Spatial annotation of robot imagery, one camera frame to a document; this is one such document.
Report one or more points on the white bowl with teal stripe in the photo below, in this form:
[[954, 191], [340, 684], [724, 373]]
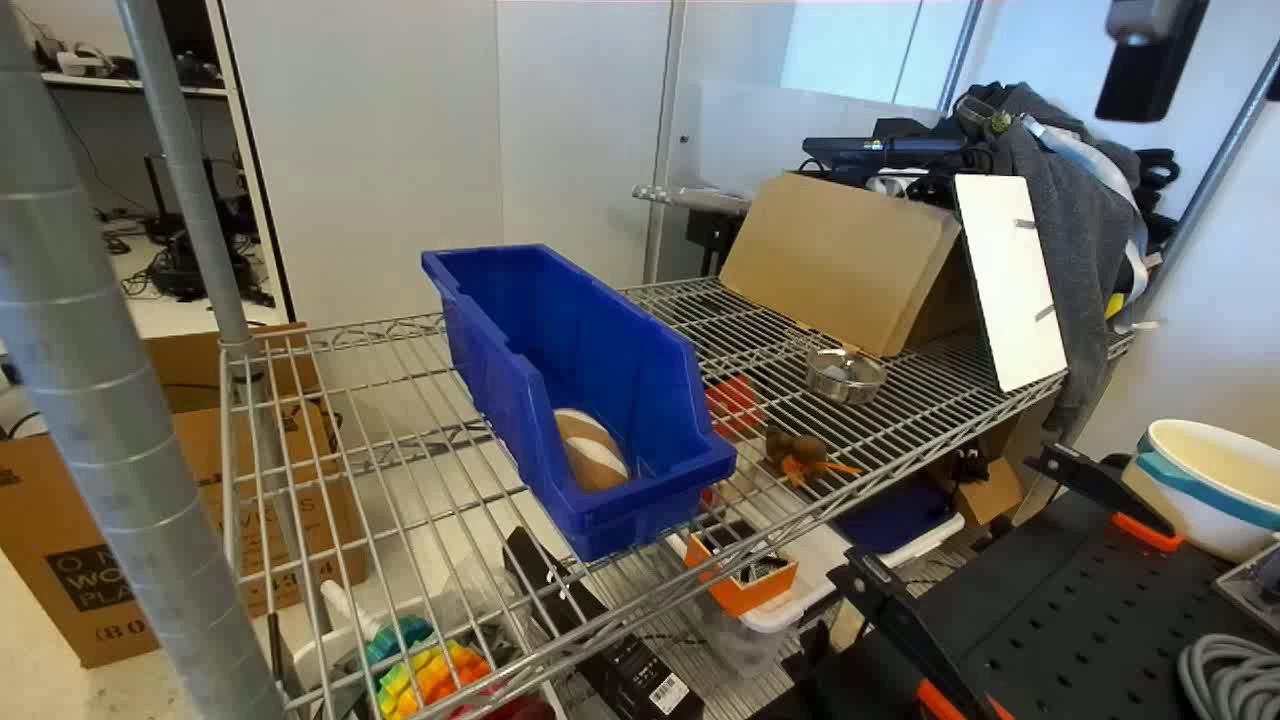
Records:
[[1221, 486]]

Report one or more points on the white rectangular board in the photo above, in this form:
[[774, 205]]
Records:
[[1014, 281]]

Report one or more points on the white shelving unit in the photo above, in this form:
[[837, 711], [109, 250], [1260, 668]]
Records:
[[242, 147]]

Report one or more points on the flat tan cardboard box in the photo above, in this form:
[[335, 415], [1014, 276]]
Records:
[[840, 260]]

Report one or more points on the grey cloth garment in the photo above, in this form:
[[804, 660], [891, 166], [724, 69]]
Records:
[[1083, 253]]

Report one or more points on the silver pot lid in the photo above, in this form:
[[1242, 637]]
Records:
[[840, 356]]

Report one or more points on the grey tray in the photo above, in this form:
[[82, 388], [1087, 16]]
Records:
[[1253, 586]]

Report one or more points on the thin grey metal pole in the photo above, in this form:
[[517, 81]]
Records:
[[183, 147]]

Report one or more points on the small silver pot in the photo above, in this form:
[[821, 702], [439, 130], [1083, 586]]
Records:
[[840, 387]]

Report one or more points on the long black box white print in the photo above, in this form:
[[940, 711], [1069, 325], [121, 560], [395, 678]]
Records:
[[606, 641]]

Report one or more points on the dark equipment pile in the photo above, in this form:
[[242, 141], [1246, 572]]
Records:
[[906, 141]]

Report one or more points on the plain brown cardboard box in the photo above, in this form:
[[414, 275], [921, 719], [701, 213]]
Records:
[[315, 442]]

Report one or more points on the orange and black container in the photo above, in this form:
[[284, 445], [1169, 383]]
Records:
[[747, 580]]

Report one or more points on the brown white tape roll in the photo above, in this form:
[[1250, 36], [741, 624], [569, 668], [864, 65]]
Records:
[[585, 458]]

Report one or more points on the thick grey metal pole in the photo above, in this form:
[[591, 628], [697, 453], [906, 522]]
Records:
[[82, 373]]

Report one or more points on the red object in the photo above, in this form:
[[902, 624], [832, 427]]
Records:
[[737, 407]]

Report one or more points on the rainbow coloured toy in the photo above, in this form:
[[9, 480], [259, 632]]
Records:
[[420, 673]]

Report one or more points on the small cardboard box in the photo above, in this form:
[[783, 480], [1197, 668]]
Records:
[[989, 492]]

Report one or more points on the cardboard box with black print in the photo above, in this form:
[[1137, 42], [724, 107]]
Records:
[[65, 560]]

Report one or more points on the brown orange object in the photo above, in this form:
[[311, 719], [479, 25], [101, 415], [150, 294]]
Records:
[[804, 461]]

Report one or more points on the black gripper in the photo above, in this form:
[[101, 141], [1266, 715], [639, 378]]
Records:
[[1145, 65]]

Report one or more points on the chrome rack pole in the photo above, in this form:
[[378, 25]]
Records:
[[662, 135]]

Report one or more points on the black clamp with orange grip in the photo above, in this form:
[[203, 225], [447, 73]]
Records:
[[906, 624], [1095, 486]]

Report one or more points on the white plastic bottle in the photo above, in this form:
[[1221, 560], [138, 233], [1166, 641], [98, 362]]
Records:
[[324, 632]]

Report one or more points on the dark blue container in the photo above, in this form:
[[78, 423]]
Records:
[[899, 517]]

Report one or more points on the blue plastic storage bin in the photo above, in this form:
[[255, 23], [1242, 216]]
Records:
[[534, 323]]

